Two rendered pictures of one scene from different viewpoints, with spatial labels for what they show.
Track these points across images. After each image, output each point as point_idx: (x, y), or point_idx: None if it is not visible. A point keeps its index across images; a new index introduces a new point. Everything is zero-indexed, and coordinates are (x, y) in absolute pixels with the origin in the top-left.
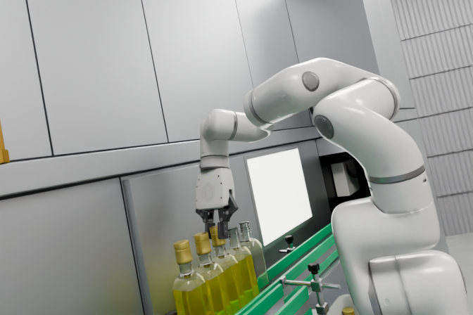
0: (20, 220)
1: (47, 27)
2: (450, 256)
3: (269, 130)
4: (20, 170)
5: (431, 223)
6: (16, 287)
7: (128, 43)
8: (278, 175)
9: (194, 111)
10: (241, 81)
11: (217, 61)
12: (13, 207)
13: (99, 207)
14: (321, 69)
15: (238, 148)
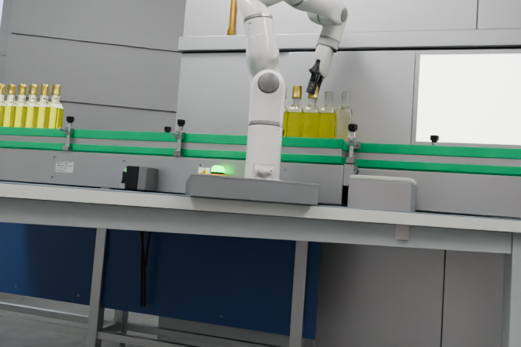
0: (234, 63)
1: None
2: (267, 70)
3: (311, 12)
4: (236, 39)
5: (250, 46)
6: (226, 92)
7: None
8: (477, 79)
9: (371, 8)
10: None
11: None
12: (232, 56)
13: None
14: None
15: (414, 42)
